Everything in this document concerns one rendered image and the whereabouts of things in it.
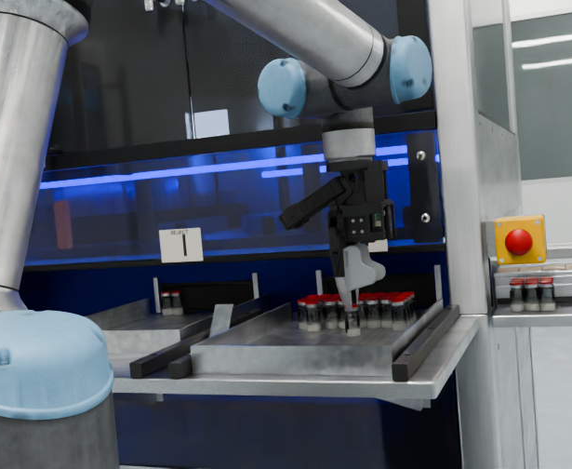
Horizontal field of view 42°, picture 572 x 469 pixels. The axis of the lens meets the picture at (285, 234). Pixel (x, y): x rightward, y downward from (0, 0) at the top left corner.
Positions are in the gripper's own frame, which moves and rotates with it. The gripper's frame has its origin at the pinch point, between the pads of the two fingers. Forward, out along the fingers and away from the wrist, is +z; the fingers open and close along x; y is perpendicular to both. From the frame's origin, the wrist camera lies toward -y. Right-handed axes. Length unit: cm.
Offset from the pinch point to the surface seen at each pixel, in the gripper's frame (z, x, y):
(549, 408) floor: 93, 260, 12
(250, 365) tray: 4.5, -21.9, -6.1
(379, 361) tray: 4.0, -21.9, 10.3
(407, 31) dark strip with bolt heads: -40.3, 16.0, 8.5
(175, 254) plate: -6.8, 15.0, -36.9
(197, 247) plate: -7.7, 15.1, -32.2
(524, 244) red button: -5.7, 12.3, 24.3
